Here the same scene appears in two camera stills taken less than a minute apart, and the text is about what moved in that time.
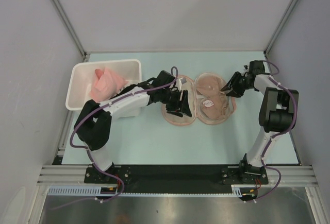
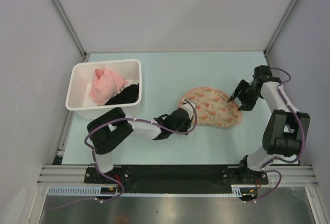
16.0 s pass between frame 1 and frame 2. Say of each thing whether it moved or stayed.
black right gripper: moved
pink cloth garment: stayed
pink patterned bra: moved
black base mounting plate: stayed
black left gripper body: moved
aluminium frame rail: stayed
